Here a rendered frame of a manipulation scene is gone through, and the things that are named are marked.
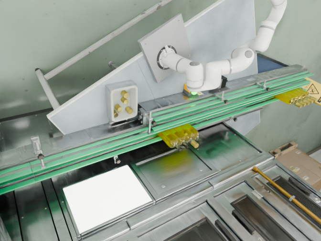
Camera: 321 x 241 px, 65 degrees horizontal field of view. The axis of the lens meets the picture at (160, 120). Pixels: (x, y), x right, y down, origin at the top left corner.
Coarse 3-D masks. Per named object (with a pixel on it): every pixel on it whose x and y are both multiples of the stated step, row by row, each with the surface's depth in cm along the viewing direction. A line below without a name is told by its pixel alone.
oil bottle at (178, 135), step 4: (172, 128) 171; (172, 132) 167; (176, 132) 167; (180, 132) 167; (176, 136) 164; (180, 136) 164; (184, 136) 165; (180, 140) 162; (184, 140) 163; (180, 144) 164
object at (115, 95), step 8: (120, 88) 147; (128, 88) 150; (136, 88) 153; (112, 96) 147; (120, 96) 159; (128, 96) 162; (136, 96) 156; (112, 104) 150; (120, 104) 162; (128, 104) 165; (136, 104) 160; (112, 112) 153; (120, 112) 164; (136, 112) 163; (120, 120) 159
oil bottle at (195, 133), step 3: (183, 126) 174; (186, 126) 174; (189, 126) 174; (192, 126) 175; (189, 129) 172; (192, 129) 172; (195, 129) 172; (192, 132) 169; (195, 132) 169; (198, 132) 169; (195, 135) 168; (198, 135) 169
